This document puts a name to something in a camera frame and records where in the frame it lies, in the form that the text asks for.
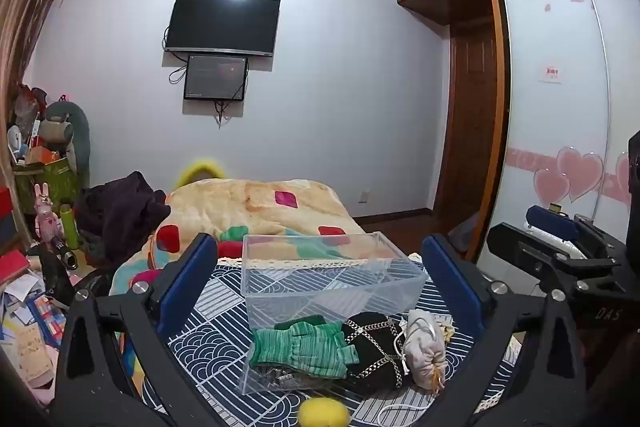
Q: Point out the brown striped curtain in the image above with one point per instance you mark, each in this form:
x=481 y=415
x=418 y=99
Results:
x=27 y=17

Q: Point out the red book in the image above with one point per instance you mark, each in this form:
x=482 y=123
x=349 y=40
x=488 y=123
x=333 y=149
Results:
x=12 y=268

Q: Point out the pink rabbit figure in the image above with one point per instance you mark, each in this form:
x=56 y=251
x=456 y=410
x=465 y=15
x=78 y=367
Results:
x=46 y=217

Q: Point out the yellow plush toy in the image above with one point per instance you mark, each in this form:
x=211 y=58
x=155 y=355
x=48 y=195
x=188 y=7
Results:
x=199 y=172

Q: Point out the small clear plastic tray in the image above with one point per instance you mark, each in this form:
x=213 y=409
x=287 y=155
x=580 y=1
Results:
x=270 y=379

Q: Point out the large clear plastic box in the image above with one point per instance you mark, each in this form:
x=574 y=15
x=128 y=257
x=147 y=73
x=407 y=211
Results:
x=330 y=282

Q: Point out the brown wooden door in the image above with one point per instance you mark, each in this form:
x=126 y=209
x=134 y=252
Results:
x=472 y=122

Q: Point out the pile of papers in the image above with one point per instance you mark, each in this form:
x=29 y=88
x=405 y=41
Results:
x=30 y=322

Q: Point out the dark clothes pile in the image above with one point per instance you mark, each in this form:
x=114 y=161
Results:
x=122 y=212

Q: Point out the green bottle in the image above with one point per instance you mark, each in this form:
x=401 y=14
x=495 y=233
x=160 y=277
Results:
x=69 y=226

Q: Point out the black flashlight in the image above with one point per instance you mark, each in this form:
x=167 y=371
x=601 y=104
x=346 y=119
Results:
x=64 y=252

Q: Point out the beige printed blanket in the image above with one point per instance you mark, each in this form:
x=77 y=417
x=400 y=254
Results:
x=240 y=207

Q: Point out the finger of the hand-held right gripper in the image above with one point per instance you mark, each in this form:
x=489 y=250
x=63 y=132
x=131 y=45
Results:
x=550 y=219
x=540 y=259

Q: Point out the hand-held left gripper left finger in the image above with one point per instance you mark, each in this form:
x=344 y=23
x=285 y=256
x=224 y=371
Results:
x=184 y=289

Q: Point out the green knitted glove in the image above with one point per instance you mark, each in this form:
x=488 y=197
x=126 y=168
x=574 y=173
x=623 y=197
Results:
x=297 y=347

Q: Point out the white sliding wardrobe door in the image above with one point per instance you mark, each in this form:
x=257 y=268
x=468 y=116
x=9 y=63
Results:
x=565 y=107

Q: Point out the small black wall monitor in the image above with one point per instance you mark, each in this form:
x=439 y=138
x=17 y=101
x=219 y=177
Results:
x=216 y=77

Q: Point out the wall socket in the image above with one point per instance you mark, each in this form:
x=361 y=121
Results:
x=364 y=196

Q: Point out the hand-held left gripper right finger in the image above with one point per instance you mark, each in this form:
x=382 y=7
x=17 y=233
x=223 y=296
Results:
x=448 y=289

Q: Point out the green paper bag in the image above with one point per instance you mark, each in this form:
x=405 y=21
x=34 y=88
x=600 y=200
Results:
x=47 y=184

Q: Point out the yellow plush ball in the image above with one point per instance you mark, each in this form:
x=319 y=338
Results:
x=324 y=413

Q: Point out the grey green plush toy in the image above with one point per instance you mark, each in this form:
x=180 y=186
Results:
x=67 y=132

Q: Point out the navy patterned bed sheet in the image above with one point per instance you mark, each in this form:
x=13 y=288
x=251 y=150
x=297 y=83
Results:
x=220 y=337

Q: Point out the black wall television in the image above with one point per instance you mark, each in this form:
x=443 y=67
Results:
x=222 y=23

